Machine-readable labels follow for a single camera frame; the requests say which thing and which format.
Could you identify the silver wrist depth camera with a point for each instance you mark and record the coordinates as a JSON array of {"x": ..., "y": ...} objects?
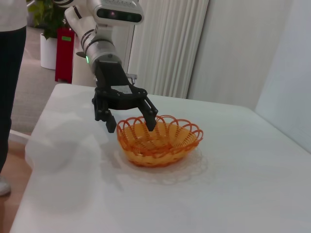
[{"x": 116, "y": 12}]

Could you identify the green leafy potted plant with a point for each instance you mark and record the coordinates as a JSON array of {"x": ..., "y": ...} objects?
[{"x": 48, "y": 17}]

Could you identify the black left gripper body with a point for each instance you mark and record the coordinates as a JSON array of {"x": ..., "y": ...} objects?
[{"x": 116, "y": 97}]

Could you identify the white pleated curtain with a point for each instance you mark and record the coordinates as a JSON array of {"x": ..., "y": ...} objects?
[{"x": 167, "y": 48}]

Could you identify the orange plastic woven basket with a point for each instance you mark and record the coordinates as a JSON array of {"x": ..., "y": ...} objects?
[{"x": 145, "y": 159}]

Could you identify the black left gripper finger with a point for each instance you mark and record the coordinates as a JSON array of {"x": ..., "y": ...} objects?
[
  {"x": 150, "y": 119},
  {"x": 107, "y": 116}
]

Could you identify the small silver metal fitting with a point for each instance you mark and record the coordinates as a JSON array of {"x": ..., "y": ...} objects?
[{"x": 133, "y": 78}]

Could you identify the white plant pot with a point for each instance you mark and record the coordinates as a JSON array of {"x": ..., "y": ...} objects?
[{"x": 48, "y": 53}]

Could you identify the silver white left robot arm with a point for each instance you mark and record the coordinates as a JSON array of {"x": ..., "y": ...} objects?
[{"x": 102, "y": 48}]

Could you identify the person in dark trousers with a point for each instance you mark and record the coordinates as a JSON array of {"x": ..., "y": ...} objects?
[{"x": 12, "y": 72}]

